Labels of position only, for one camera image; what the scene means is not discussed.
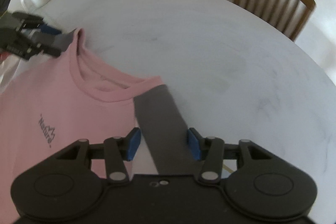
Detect pink white grey sweatshirt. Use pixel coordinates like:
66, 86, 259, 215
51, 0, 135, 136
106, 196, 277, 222
1, 29, 198, 223

